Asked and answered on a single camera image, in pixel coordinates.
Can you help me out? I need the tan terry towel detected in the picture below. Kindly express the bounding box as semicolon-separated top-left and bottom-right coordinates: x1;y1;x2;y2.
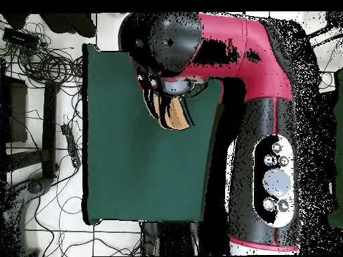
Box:
144;89;196;131

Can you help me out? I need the dark flat panel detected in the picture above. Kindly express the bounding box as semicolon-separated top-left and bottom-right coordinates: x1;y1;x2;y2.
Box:
0;75;28;143

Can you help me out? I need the dark green tablecloth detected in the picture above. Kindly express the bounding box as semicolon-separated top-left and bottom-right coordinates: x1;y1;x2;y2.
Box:
81;42;224;226

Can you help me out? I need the black power strip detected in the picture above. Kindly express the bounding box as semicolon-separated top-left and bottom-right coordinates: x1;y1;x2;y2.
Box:
60;123;82;169

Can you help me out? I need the black floor bar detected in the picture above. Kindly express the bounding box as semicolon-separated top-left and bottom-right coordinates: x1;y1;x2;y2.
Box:
42;80;59;179

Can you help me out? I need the grey chair base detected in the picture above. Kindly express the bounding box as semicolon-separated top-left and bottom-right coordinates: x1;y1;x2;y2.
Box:
0;176;54;257

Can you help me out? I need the person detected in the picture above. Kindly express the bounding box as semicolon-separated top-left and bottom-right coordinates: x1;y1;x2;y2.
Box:
2;12;97;39

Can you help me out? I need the black power brick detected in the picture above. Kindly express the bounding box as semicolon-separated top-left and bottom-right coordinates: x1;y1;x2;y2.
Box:
2;27;40;48

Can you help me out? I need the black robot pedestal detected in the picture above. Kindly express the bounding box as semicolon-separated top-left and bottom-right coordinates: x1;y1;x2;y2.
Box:
141;221;206;257

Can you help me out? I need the black cable tangle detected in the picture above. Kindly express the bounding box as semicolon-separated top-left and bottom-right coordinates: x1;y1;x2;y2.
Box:
0;21;84;89

